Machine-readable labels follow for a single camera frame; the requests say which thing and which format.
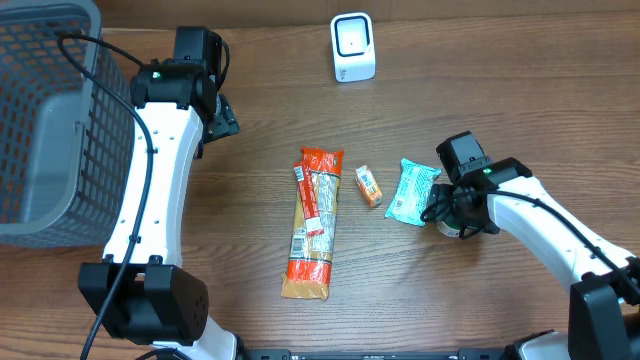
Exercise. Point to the grey plastic mesh basket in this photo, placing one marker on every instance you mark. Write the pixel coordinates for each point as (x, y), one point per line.
(66, 146)

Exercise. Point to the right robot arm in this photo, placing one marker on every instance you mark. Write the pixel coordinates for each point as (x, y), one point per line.
(598, 276)

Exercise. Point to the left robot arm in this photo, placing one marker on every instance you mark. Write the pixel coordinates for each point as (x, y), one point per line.
(139, 290)

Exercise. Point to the long orange noodle package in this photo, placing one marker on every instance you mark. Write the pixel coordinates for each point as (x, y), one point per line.
(310, 259)

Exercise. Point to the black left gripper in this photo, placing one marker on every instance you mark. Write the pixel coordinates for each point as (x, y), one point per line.
(225, 121)

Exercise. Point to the green lid white jar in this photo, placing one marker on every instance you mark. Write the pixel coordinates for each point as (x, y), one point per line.
(448, 230)

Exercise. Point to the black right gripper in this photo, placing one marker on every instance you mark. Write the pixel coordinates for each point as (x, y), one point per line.
(451, 211)

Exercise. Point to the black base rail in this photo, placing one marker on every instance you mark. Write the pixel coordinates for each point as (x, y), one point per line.
(461, 354)

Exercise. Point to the white barcode scanner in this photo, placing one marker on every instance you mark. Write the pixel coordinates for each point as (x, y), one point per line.
(353, 47)

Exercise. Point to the small orange box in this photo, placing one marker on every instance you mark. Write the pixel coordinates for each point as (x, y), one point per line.
(368, 186)

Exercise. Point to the teal snack packet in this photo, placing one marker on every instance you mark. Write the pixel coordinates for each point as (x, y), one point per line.
(412, 193)

